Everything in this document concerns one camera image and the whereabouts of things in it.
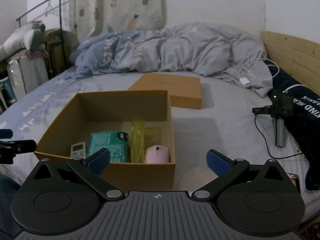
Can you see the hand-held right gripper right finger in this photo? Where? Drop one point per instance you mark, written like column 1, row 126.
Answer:
column 217, row 163

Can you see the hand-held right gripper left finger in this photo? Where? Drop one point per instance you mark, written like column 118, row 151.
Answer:
column 98, row 161

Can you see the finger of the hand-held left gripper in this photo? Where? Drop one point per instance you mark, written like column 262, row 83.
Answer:
column 20, row 146
column 5, row 133

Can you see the brown cardboard box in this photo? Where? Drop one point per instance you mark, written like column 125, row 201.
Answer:
column 140, row 173

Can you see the brown cardboard box lid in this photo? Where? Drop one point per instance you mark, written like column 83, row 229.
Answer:
column 170, row 90

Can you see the green tissue packet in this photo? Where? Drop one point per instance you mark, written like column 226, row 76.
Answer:
column 107, row 141

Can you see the small white remote control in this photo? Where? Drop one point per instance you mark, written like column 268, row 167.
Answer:
column 78, row 150

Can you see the light blue printed bedsheet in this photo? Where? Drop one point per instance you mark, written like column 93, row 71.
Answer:
column 212, row 130

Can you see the yellow translucent bottle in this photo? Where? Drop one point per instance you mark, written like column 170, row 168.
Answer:
column 138, row 142

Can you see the pink computer mouse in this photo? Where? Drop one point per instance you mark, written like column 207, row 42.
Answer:
column 158, row 155

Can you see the small dark card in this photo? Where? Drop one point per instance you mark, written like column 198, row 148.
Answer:
column 293, row 180

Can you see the dark navy printed pillow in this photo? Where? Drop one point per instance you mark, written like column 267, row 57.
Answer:
column 300, row 110

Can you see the grey-blue crumpled duvet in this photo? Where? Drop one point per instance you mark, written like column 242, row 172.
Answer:
column 185, row 52

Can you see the black metal clothes rack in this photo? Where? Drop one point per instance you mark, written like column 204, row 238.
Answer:
column 60, row 30

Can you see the wooden headboard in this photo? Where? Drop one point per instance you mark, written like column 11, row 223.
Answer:
column 292, row 52

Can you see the pineapple print curtain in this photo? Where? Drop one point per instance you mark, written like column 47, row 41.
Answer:
column 120, row 5

